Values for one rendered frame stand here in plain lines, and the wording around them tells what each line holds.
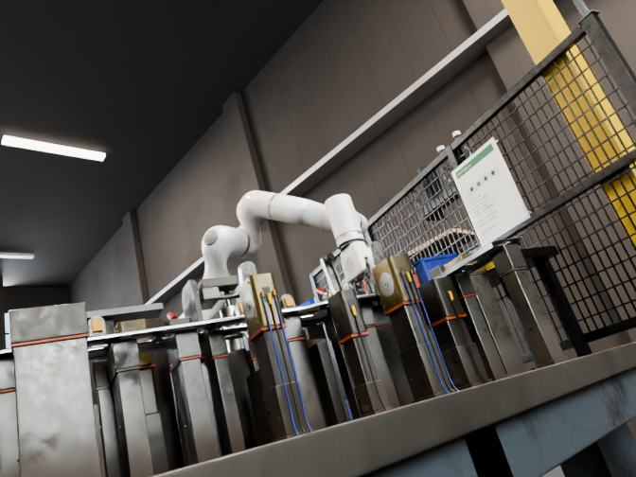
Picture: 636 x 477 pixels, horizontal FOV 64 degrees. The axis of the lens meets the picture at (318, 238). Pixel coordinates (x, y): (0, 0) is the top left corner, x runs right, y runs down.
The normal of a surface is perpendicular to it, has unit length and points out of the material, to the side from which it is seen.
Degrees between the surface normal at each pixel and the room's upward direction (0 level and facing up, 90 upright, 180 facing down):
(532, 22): 90
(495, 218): 90
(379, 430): 90
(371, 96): 90
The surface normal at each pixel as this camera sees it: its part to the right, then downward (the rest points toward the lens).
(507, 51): -0.72, -0.06
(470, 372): 0.42, -0.44
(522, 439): 0.65, -0.44
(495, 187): -0.87, 0.06
